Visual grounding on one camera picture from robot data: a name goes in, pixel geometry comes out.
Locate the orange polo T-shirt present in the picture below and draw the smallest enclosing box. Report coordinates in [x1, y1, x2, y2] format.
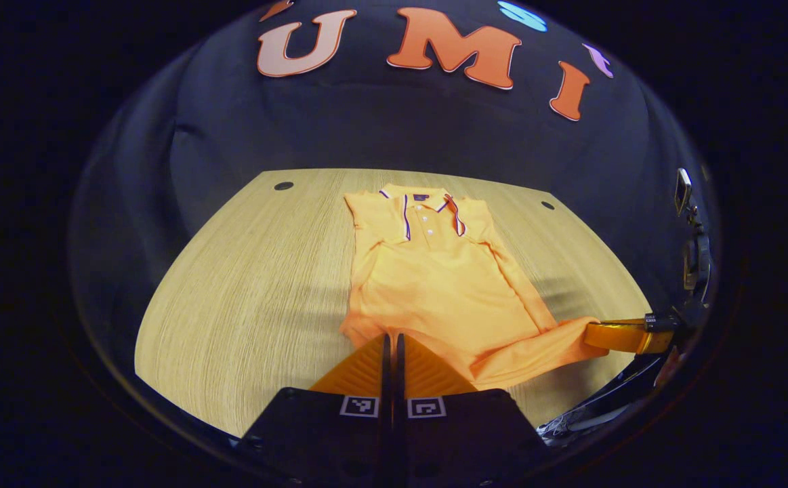
[339, 184, 610, 392]

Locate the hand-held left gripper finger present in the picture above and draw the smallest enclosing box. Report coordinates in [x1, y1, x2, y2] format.
[396, 333, 550, 488]
[234, 333, 392, 488]

